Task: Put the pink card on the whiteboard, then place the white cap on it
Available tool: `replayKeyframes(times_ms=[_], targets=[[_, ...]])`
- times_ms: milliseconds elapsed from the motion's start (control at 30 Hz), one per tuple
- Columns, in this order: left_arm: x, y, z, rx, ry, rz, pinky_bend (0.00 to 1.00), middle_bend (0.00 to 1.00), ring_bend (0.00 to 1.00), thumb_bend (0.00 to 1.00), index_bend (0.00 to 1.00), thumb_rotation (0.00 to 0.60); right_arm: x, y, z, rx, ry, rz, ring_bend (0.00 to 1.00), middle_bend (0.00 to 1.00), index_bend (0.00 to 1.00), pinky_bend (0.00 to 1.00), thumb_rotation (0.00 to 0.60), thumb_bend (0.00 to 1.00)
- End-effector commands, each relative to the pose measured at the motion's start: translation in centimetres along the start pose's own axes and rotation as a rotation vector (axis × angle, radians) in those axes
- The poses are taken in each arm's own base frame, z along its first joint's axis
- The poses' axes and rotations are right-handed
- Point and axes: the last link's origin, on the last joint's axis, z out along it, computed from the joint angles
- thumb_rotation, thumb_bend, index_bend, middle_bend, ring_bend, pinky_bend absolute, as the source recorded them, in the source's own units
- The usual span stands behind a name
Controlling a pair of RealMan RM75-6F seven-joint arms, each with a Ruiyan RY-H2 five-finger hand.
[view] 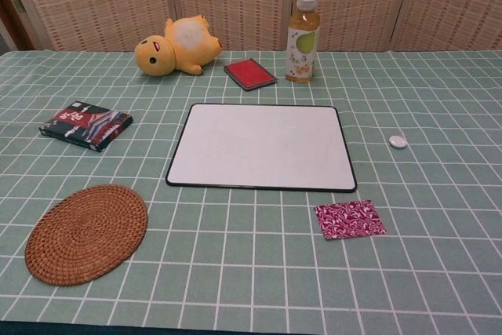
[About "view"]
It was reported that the red rectangular card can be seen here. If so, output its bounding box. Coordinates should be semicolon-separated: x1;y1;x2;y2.
224;58;279;92

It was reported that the round woven rattan coaster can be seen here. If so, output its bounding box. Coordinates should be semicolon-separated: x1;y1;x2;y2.
24;184;149;285

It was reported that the green grid tablecloth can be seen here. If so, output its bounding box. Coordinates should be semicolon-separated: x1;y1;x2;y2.
0;49;502;335

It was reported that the yellow plush toy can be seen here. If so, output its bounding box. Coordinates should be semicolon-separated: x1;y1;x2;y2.
133;14;224;78

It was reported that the green tea bottle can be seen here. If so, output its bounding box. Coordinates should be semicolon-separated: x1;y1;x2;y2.
284;0;319;84

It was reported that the white board with black rim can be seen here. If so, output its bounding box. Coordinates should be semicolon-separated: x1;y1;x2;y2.
165;102;358;194

